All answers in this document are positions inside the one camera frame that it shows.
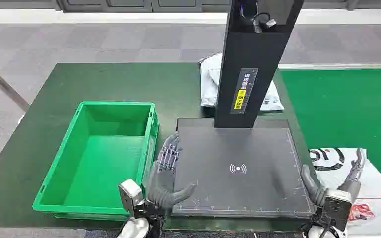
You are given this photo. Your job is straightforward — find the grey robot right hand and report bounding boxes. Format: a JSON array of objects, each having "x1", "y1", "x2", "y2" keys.
[{"x1": 300, "y1": 148, "x2": 366, "y2": 208}]

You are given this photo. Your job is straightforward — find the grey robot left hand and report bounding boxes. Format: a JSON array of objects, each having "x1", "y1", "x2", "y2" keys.
[{"x1": 145, "y1": 132, "x2": 198, "y2": 211}]

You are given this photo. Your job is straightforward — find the grey plastic mailer parcel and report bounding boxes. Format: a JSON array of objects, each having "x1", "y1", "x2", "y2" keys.
[
  {"x1": 309, "y1": 148, "x2": 381, "y2": 236},
  {"x1": 199, "y1": 52, "x2": 285, "y2": 112}
]

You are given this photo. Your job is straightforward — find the green plastic crate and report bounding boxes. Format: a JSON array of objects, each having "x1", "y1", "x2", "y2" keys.
[{"x1": 32, "y1": 101, "x2": 160, "y2": 221}]

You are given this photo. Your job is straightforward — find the green conveyor mat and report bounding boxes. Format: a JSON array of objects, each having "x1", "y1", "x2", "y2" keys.
[{"x1": 280, "y1": 67, "x2": 381, "y2": 194}]

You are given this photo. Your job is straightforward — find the black and yellow label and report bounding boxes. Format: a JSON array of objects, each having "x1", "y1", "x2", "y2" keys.
[{"x1": 230, "y1": 68, "x2": 259, "y2": 115}]

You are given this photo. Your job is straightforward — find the white conveyor edge strip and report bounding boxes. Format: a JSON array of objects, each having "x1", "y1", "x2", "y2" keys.
[{"x1": 277, "y1": 63, "x2": 381, "y2": 70}]

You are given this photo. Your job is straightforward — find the black scanner column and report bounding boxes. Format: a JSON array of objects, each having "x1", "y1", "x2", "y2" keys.
[{"x1": 214, "y1": 0, "x2": 305, "y2": 129}]

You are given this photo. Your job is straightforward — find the dark cabinet front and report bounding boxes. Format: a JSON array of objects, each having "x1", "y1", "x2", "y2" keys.
[{"x1": 0, "y1": 0, "x2": 381, "y2": 13}]

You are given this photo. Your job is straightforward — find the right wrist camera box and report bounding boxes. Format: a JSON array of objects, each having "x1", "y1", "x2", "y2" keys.
[{"x1": 322, "y1": 188, "x2": 353, "y2": 232}]

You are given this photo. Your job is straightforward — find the black scanner base plate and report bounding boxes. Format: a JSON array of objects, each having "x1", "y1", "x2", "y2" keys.
[{"x1": 172, "y1": 118, "x2": 315, "y2": 219}]

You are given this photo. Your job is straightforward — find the grey metal rail bar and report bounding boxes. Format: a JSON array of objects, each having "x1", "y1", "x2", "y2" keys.
[{"x1": 0, "y1": 56, "x2": 30, "y2": 113}]

